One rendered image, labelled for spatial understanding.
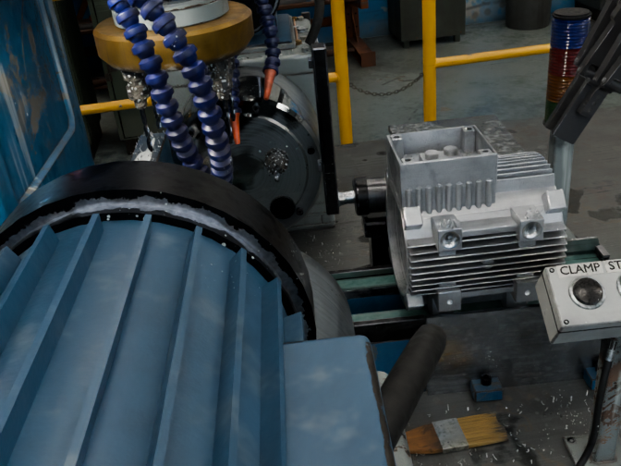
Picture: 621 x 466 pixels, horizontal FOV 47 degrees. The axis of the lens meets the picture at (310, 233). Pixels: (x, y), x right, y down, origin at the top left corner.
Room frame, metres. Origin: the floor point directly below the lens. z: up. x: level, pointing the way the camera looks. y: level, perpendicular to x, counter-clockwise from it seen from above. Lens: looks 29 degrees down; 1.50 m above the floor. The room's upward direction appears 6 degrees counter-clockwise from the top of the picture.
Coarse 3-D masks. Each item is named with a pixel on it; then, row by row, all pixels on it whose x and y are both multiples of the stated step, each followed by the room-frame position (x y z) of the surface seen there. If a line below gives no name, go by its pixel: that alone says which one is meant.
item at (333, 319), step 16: (304, 256) 0.61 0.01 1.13; (320, 272) 0.60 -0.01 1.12; (320, 288) 0.57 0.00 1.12; (336, 288) 0.60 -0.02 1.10; (320, 304) 0.54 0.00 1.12; (336, 304) 0.57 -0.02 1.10; (320, 320) 0.51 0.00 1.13; (336, 320) 0.54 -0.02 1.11; (352, 320) 0.61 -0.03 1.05; (320, 336) 0.49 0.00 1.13; (336, 336) 0.51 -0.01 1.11
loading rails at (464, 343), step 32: (576, 256) 0.89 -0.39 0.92; (608, 256) 0.87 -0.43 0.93; (352, 288) 0.87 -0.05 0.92; (384, 288) 0.87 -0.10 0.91; (384, 320) 0.77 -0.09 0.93; (416, 320) 0.77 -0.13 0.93; (448, 320) 0.76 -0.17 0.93; (480, 320) 0.76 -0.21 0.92; (512, 320) 0.76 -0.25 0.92; (384, 352) 0.77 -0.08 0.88; (448, 352) 0.76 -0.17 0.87; (480, 352) 0.76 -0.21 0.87; (512, 352) 0.76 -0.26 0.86; (544, 352) 0.76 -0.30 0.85; (576, 352) 0.76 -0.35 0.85; (448, 384) 0.76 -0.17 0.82; (480, 384) 0.75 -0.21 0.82; (512, 384) 0.76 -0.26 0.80
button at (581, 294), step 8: (584, 280) 0.60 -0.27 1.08; (592, 280) 0.60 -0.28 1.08; (576, 288) 0.60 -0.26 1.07; (584, 288) 0.59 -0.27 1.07; (592, 288) 0.59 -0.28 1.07; (600, 288) 0.59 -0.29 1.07; (576, 296) 0.59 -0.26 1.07; (584, 296) 0.59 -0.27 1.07; (592, 296) 0.59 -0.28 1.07; (600, 296) 0.59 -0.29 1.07; (592, 304) 0.58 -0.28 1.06
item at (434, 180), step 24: (408, 144) 0.88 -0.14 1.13; (432, 144) 0.88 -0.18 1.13; (456, 144) 0.88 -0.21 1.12; (480, 144) 0.85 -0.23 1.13; (408, 168) 0.79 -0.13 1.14; (432, 168) 0.79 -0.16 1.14; (456, 168) 0.79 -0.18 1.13; (480, 168) 0.79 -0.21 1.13; (408, 192) 0.78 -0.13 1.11; (432, 192) 0.79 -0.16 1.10; (456, 192) 0.79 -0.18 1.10; (480, 192) 0.78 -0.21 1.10
